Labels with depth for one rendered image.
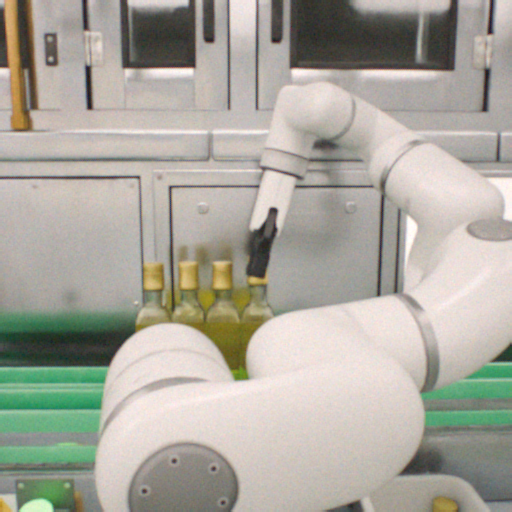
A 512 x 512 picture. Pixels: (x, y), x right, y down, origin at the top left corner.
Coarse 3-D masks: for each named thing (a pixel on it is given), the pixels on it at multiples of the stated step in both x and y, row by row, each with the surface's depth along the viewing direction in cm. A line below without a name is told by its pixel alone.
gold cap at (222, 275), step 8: (216, 264) 78; (224, 264) 78; (232, 264) 79; (216, 272) 78; (224, 272) 78; (232, 272) 79; (216, 280) 78; (224, 280) 78; (232, 280) 79; (216, 288) 78; (224, 288) 78; (232, 288) 80
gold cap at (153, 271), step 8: (144, 264) 78; (152, 264) 77; (160, 264) 78; (144, 272) 78; (152, 272) 77; (160, 272) 78; (144, 280) 78; (152, 280) 77; (160, 280) 78; (144, 288) 78; (152, 288) 77; (160, 288) 78
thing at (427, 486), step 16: (400, 480) 73; (416, 480) 73; (432, 480) 73; (448, 480) 73; (368, 496) 72; (384, 496) 73; (400, 496) 73; (416, 496) 73; (432, 496) 73; (448, 496) 73; (464, 496) 71
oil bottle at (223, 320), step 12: (216, 312) 78; (228, 312) 78; (216, 324) 78; (228, 324) 78; (216, 336) 78; (228, 336) 78; (240, 336) 79; (228, 348) 79; (240, 348) 80; (228, 360) 79; (240, 360) 80; (240, 372) 80
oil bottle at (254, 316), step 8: (248, 304) 80; (256, 304) 79; (264, 304) 79; (248, 312) 78; (256, 312) 78; (264, 312) 78; (272, 312) 79; (248, 320) 78; (256, 320) 78; (264, 320) 78; (248, 328) 78; (256, 328) 78; (248, 336) 78
